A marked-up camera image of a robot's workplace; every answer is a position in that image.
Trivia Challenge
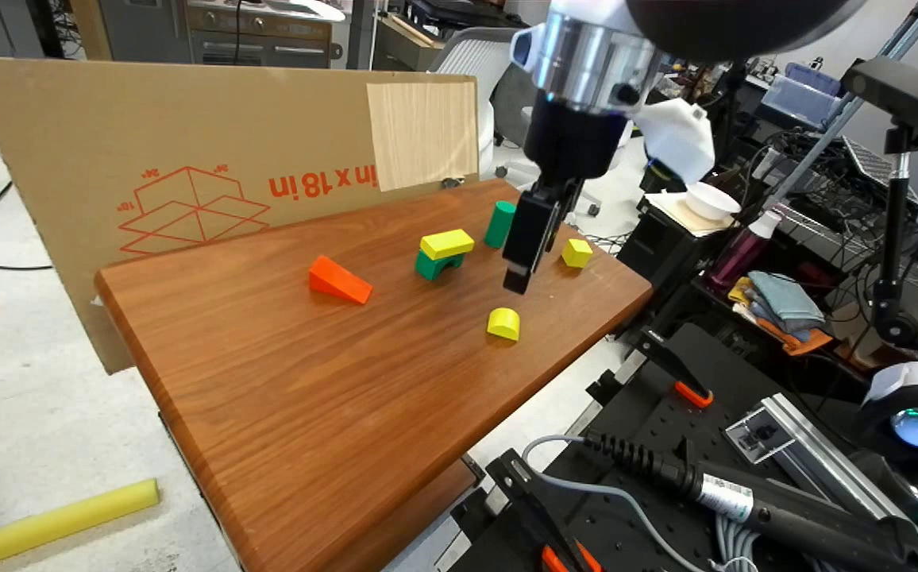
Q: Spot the white bowl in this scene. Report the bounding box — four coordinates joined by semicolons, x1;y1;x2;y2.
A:
681;178;747;222

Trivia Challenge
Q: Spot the black camera stand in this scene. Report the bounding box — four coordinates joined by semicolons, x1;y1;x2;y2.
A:
868;121;918;359

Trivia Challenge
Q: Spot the yellow cube block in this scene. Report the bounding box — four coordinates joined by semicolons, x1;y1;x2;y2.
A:
558;234;596;275

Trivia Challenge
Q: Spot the brown cardboard sheet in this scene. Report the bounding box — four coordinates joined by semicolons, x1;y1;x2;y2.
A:
0;58;482;378

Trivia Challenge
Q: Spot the yellow foam tube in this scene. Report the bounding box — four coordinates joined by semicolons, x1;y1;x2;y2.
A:
0;478;164;572

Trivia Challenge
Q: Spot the grey cable bundle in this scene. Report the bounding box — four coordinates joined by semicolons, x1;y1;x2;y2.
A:
518;432;770;572

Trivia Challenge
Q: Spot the black clamp orange handle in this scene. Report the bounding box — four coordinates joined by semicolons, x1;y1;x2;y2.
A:
486;448;609;572
637;329;718;414

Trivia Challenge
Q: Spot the pale grey chair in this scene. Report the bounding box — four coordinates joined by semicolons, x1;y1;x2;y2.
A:
429;23;535;178

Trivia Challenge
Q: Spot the light plywood panel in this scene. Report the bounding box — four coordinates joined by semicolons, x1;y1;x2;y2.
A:
362;76;479;193

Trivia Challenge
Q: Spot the aluminium rail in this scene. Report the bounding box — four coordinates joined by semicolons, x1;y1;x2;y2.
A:
724;392;918;572

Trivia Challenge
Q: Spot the orange wedge block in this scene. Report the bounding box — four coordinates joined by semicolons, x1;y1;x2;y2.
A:
303;255;379;309

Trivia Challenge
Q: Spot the green arch block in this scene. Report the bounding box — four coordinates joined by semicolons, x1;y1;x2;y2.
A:
412;248;470;284

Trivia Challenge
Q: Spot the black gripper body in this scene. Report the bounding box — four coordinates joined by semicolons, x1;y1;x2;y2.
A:
518;92;631;213

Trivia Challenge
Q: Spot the green cylinder block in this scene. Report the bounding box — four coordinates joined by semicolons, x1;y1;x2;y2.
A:
479;197;520;255

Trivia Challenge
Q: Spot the blue folded cloth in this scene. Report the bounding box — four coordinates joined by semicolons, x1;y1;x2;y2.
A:
747;266;830;333

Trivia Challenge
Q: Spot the yellow rectangular block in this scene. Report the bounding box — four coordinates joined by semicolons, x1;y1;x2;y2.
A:
417;225;476;263

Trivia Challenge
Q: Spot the purple bottle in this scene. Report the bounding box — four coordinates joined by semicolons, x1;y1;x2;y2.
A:
704;207;783;294

